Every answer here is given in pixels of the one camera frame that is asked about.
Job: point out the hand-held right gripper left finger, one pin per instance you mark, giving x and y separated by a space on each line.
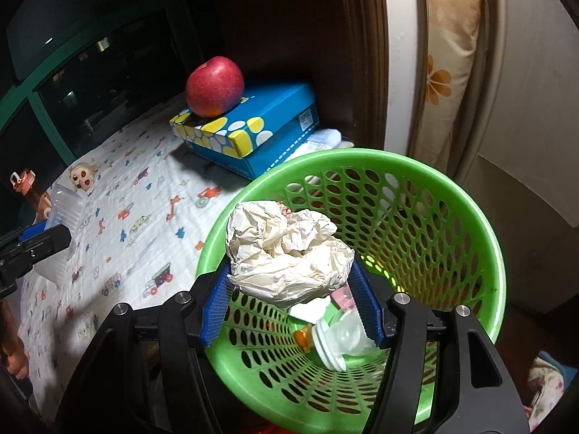
215 312

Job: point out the green plastic basket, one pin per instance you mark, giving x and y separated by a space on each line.
429 226

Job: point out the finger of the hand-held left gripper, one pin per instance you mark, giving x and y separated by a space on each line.
49 242

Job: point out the floral patterned cloth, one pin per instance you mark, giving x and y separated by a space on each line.
545 384

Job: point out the clear plastic box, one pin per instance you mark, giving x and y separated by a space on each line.
65 208

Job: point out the red apple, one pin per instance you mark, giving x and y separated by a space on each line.
215 86

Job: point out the orange water bottle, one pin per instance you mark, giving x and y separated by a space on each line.
34 192

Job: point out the person's left hand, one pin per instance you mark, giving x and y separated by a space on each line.
18 361

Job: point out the white paper ball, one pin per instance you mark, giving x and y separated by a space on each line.
285 257

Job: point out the white printed tablecloth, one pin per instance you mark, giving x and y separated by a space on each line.
135 235

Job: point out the white folded cloth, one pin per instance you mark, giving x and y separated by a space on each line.
325 140

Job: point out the floral beige pillow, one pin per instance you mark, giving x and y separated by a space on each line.
448 77

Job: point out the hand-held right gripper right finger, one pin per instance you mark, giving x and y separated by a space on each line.
366 307

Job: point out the clear pudding cup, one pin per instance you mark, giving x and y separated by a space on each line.
346 341

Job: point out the blue dotted tissue box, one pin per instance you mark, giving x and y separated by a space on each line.
271 126

